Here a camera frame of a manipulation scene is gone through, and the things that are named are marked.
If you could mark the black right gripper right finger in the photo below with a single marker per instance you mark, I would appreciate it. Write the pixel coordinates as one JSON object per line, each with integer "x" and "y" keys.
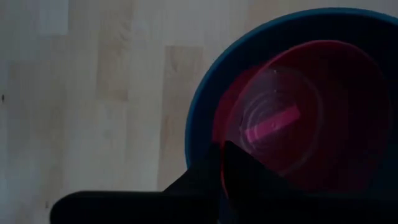
{"x": 264, "y": 202}

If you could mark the magenta plastic bowl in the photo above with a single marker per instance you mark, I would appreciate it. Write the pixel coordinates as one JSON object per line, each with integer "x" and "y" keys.
{"x": 311, "y": 109}

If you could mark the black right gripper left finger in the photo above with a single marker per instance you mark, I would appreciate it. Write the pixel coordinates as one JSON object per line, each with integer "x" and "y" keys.
{"x": 155, "y": 208}

